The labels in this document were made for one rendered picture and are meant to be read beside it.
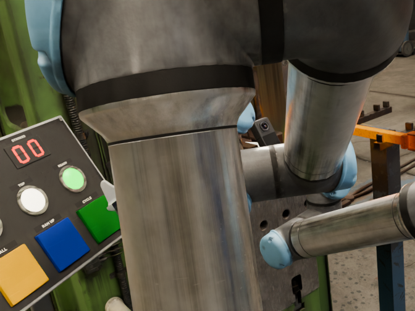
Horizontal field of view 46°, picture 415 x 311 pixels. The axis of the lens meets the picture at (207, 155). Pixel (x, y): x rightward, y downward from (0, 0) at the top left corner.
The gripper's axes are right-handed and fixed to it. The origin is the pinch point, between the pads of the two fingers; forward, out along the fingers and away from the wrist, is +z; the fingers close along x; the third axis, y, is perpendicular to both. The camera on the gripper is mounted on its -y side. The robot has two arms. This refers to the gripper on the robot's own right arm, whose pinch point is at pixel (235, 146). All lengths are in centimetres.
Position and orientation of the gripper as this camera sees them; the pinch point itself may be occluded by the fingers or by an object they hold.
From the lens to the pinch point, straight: 127.5
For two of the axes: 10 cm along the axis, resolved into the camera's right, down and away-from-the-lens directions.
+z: -5.7, -1.7, 8.1
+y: 1.6, 9.4, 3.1
